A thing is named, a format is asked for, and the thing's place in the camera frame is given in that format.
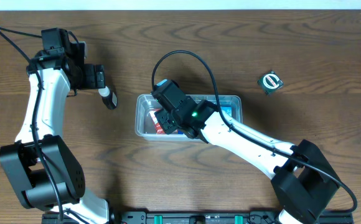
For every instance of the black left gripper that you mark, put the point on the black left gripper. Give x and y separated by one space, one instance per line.
99 76

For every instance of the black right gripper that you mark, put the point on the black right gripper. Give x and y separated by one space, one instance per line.
167 121

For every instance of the red Panadol ActiFast box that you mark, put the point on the red Panadol ActiFast box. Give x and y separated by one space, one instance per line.
154 121

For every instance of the blue fever patch box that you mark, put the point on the blue fever patch box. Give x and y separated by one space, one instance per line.
228 104

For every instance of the green Zam-Buk box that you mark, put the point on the green Zam-Buk box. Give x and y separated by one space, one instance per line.
270 82

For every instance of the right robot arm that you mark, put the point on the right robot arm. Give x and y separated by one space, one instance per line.
302 178

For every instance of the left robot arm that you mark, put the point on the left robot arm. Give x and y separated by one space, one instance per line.
40 167

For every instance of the clear plastic container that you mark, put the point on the clear plastic container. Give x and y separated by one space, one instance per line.
145 103

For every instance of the dark bottle white cap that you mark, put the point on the dark bottle white cap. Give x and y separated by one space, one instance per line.
108 98

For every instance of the black mounting rail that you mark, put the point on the black mounting rail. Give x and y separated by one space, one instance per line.
264 217

